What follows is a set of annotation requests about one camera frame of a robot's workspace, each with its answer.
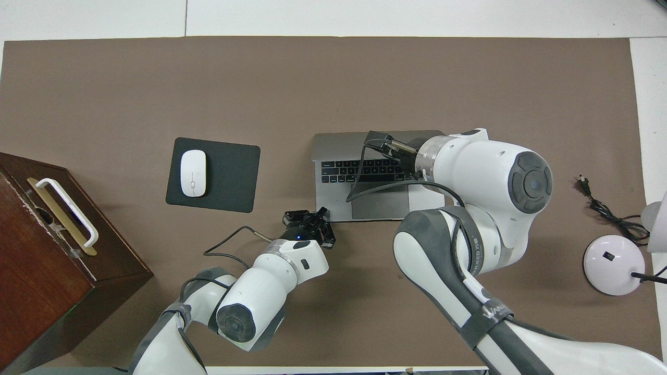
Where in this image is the gold handle backplate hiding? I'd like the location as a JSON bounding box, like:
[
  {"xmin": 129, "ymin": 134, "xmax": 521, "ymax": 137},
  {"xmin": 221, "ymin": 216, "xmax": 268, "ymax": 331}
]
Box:
[{"xmin": 26, "ymin": 177, "xmax": 98, "ymax": 257}]

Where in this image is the black lamp power cable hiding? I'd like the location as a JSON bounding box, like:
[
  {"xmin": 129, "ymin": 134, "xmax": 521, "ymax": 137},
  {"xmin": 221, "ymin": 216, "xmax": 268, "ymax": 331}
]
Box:
[{"xmin": 578, "ymin": 176, "xmax": 667, "ymax": 285}]

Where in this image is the white box handle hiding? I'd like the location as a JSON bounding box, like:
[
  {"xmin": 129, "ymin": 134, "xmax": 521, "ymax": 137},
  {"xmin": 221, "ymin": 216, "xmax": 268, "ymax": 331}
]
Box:
[{"xmin": 35, "ymin": 178, "xmax": 100, "ymax": 248}]

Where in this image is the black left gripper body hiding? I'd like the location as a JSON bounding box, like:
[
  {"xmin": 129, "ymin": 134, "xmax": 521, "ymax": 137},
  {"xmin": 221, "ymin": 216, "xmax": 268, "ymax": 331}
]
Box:
[{"xmin": 284, "ymin": 221, "xmax": 326, "ymax": 243}]

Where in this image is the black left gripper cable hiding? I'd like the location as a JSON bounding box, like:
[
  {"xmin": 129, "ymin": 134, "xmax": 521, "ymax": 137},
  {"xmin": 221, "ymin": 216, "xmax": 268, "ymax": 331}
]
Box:
[{"xmin": 177, "ymin": 226, "xmax": 274, "ymax": 365}]

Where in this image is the black mouse pad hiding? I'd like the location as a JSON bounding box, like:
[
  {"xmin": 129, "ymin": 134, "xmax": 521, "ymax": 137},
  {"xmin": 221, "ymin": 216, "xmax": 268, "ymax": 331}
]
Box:
[{"xmin": 166, "ymin": 137, "xmax": 261, "ymax": 214}]

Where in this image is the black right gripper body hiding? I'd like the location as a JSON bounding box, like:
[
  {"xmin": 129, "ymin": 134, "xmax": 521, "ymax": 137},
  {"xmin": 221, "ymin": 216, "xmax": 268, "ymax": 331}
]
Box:
[{"xmin": 388, "ymin": 136, "xmax": 425, "ymax": 178}]

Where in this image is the silver laptop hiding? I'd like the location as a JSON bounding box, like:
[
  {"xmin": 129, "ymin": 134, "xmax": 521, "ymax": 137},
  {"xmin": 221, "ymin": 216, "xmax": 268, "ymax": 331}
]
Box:
[{"xmin": 311, "ymin": 130, "xmax": 447, "ymax": 223}]

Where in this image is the brown paper table mat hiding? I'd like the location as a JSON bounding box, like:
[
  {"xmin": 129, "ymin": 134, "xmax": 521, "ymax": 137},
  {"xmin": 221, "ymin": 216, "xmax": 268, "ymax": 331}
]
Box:
[{"xmin": 0, "ymin": 36, "xmax": 662, "ymax": 368}]

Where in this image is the white computer mouse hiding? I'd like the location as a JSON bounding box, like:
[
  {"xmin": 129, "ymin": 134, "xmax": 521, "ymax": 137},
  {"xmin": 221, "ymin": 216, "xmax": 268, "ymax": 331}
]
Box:
[{"xmin": 180, "ymin": 149, "xmax": 207, "ymax": 198}]

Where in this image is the dark brown wooden box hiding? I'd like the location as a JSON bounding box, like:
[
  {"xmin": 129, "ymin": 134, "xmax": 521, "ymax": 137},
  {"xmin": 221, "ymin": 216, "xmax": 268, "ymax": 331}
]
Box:
[{"xmin": 0, "ymin": 152, "xmax": 154, "ymax": 373}]

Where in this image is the white desk lamp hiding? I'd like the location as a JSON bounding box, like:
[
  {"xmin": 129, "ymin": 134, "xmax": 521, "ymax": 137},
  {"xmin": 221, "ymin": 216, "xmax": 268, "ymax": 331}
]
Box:
[{"xmin": 583, "ymin": 193, "xmax": 667, "ymax": 296}]

